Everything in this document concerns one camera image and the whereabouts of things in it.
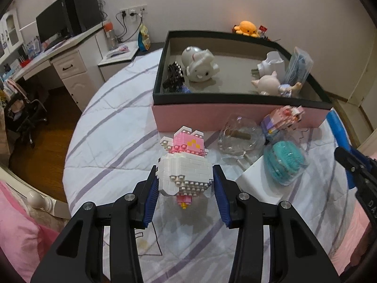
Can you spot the white nightstand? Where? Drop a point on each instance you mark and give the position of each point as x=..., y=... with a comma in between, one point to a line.
x=117, y=63

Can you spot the blue white carton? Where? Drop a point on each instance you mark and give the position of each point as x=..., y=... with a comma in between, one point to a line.
x=32, y=45

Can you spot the black and pink storage box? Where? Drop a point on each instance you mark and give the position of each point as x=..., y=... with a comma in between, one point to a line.
x=235, y=76

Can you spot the orange octopus plush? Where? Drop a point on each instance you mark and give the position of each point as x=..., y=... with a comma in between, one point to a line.
x=247, y=28

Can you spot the red tray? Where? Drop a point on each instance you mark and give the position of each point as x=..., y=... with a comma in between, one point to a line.
x=26, y=62

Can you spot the blue packaged item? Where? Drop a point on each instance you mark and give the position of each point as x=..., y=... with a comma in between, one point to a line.
x=185, y=88

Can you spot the black office chair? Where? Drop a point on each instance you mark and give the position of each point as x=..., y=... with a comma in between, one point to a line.
x=26, y=118

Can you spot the white unicorn figurine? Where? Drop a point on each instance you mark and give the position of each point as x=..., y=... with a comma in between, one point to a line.
x=271, y=84

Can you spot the white bed frame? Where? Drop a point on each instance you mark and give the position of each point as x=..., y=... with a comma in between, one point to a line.
x=36, y=197

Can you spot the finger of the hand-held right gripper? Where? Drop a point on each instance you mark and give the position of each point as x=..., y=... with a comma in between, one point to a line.
x=347, y=162
x=338, y=129

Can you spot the pink white brick figure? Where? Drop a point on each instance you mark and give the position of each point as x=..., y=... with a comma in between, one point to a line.
x=185, y=171

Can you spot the white desk with drawers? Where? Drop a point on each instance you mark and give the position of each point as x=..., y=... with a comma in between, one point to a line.
x=73, y=70

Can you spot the pink bed sheet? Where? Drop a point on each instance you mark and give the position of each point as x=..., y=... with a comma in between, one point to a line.
x=20, y=235

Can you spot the white charger block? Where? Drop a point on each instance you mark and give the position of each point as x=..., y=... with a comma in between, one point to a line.
x=250, y=169

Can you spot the white wall power outlet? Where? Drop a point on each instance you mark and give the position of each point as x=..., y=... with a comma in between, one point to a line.
x=134, y=9

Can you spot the small pastel brick figure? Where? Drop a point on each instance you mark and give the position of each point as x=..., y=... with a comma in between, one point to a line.
x=282, y=121

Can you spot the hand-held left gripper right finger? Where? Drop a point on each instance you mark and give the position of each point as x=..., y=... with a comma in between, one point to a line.
x=223, y=200

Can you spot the water bottle with orange cap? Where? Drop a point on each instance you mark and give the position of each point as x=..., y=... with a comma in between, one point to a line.
x=111, y=35

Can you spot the black computer tower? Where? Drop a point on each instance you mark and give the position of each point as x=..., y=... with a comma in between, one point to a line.
x=84, y=10

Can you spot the red white toy packet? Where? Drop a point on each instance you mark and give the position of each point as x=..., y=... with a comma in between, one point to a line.
x=263, y=31

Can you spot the clear glass ashtray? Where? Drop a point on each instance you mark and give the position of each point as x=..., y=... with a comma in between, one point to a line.
x=240, y=137

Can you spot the clear plastic box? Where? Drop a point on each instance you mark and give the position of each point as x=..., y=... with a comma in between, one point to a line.
x=299, y=63

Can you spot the white glass-door cabinet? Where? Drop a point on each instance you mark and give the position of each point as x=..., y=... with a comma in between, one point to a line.
x=8, y=29

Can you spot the pink padded coat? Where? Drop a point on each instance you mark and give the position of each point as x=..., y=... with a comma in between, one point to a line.
x=13, y=90

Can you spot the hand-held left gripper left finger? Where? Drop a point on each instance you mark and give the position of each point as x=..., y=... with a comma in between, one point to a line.
x=148, y=200

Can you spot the white round piggy bank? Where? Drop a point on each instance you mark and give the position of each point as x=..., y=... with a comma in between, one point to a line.
x=198, y=63

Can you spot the black brick figure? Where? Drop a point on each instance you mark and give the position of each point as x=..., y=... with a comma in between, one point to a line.
x=173, y=75

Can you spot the white wardrobe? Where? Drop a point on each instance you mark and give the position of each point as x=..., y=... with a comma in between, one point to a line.
x=363, y=115

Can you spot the teal macaron case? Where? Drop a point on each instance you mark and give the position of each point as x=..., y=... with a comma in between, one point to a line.
x=284, y=162

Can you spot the blue yellow snack bag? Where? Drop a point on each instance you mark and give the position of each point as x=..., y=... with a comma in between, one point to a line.
x=144, y=38

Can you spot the dark low cabinet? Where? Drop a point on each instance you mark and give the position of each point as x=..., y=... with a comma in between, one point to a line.
x=154, y=46

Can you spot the black computer monitor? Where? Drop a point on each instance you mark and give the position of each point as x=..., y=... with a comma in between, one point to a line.
x=51, y=20

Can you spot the pink printed papers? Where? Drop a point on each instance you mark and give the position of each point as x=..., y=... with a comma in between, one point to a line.
x=119, y=50

